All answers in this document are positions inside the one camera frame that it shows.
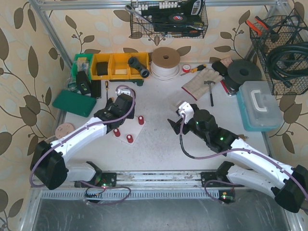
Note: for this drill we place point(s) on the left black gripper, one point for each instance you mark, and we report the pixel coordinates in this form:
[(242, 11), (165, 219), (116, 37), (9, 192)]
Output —
[(128, 110)]

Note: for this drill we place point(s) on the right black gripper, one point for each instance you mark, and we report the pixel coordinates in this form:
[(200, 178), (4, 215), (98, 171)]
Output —
[(185, 127)]

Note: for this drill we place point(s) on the white peg base plate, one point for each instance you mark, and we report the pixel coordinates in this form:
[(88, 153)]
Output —
[(132, 127)]

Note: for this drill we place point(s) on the short red spring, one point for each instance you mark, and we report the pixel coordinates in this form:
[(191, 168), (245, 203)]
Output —
[(130, 138), (141, 120)]

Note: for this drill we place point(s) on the large red spring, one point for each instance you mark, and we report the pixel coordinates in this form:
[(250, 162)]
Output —
[(117, 132)]

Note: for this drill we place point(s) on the large black orange screwdriver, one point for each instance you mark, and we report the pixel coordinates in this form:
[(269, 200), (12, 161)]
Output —
[(109, 102)]

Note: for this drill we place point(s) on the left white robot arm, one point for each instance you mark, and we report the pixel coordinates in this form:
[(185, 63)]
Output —
[(50, 160)]

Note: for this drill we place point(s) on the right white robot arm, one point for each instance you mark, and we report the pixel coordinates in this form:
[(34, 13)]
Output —
[(286, 184)]

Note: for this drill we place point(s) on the clear plastic spring tray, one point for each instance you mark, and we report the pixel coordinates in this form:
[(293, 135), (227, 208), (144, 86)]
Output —
[(174, 106)]

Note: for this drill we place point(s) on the green clamp tool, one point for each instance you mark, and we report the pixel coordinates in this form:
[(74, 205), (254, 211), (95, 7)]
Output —
[(138, 82)]

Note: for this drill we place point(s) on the small yellow black screwdriver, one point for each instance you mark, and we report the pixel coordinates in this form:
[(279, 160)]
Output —
[(106, 88)]

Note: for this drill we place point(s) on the yellow storage bin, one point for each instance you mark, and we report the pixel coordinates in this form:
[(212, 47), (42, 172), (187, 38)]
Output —
[(143, 58), (118, 66), (100, 57)]

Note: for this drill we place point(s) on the black box in bin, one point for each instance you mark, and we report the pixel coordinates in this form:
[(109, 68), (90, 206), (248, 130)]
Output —
[(102, 68)]

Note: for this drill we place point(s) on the white work glove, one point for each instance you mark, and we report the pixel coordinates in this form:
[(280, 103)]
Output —
[(196, 87)]

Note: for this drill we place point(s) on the grey pipe fitting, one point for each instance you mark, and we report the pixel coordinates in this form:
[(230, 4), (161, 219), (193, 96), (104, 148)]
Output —
[(134, 63)]

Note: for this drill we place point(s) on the black battery charger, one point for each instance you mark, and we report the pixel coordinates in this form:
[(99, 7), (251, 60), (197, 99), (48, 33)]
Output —
[(83, 83)]

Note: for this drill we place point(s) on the green plastic case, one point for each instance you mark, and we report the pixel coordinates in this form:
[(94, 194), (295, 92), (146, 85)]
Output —
[(75, 103)]

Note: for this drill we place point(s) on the small claw hammer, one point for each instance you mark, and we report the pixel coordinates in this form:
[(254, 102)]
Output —
[(210, 83)]

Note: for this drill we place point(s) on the green storage bin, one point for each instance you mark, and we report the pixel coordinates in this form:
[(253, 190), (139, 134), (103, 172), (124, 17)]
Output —
[(81, 62)]

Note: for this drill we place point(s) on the red white tape roll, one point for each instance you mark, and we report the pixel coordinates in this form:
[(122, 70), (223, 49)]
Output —
[(186, 68)]

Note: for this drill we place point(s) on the yellow black bit driver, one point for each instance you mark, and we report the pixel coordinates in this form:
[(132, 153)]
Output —
[(196, 69)]

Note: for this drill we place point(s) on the pink round power socket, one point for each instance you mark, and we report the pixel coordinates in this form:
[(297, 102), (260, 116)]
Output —
[(63, 129)]

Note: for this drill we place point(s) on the black disc spool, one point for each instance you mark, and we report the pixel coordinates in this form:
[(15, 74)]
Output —
[(240, 71)]

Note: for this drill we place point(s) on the teal clear toolbox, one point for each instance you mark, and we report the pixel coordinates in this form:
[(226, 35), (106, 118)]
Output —
[(258, 107)]

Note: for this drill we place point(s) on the chrome wrench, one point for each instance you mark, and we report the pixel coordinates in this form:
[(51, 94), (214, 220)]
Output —
[(130, 9)]

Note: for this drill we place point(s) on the black electrical tape roll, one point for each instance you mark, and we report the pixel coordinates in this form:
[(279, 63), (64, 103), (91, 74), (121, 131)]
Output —
[(177, 19)]

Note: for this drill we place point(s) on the white cable spool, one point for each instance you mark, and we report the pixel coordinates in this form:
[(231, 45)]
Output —
[(165, 64)]

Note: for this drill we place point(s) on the aluminium rail base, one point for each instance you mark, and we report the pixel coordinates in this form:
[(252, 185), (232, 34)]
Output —
[(137, 185)]

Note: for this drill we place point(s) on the back wire basket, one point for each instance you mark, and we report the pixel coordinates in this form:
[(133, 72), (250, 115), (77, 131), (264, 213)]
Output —
[(167, 19)]

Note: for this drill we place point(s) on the wire basket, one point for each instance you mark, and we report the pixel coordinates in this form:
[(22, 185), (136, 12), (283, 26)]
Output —
[(167, 19), (283, 54)]

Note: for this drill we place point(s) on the right wire basket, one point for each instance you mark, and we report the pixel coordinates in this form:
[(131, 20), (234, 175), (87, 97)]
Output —
[(283, 54)]

